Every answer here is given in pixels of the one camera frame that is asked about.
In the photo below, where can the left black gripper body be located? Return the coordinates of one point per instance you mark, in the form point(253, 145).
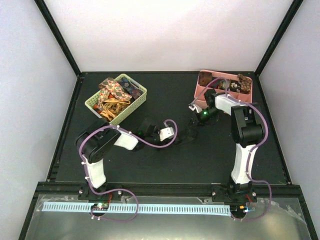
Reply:
point(149, 139)

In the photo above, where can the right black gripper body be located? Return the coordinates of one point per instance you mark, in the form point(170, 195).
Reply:
point(199, 121)

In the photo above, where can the black necktie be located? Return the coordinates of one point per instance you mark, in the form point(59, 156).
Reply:
point(186, 136)

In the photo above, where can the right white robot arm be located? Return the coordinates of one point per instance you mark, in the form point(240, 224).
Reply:
point(249, 129)

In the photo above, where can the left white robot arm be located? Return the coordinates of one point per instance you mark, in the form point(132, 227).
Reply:
point(94, 143)

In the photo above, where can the rolled red tie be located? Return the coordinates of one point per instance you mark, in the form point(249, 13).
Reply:
point(216, 84)

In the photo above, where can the rolled olive tie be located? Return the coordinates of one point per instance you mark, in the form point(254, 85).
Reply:
point(225, 84)

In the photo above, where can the navy patterned necktie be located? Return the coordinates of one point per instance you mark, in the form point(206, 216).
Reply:
point(130, 88)

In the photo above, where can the rolled dark floral tie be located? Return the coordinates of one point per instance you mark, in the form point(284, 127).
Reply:
point(235, 86)

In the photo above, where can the pink divided organizer box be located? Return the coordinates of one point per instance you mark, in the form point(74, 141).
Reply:
point(200, 90)

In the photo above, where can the yellow necktie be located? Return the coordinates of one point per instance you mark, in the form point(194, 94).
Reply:
point(111, 108)

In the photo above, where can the rolled brown dotted tie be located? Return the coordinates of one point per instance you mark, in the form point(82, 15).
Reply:
point(245, 84)

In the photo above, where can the floral orange necktie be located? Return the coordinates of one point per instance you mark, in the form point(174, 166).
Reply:
point(109, 88)

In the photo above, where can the green plastic basket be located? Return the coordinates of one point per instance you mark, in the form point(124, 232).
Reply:
point(91, 103)

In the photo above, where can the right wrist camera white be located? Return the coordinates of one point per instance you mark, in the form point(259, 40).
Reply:
point(195, 108)

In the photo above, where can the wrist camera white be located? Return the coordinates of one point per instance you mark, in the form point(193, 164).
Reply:
point(166, 133)
point(195, 108)

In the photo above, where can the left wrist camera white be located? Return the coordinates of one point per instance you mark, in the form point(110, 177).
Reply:
point(166, 133)

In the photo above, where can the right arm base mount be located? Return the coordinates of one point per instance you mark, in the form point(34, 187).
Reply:
point(233, 193)

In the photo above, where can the light blue cable duct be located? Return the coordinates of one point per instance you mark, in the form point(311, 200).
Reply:
point(131, 208)

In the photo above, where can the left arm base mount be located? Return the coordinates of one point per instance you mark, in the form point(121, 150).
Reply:
point(102, 193)

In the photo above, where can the black aluminium front rail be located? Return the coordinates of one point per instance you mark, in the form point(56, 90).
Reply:
point(161, 190)

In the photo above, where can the right black frame post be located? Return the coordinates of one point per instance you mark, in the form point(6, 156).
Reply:
point(281, 30)

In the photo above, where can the black frame post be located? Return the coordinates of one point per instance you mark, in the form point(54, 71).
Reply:
point(49, 19)
point(281, 30)

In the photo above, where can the left black frame post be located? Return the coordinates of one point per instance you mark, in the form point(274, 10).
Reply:
point(49, 19)

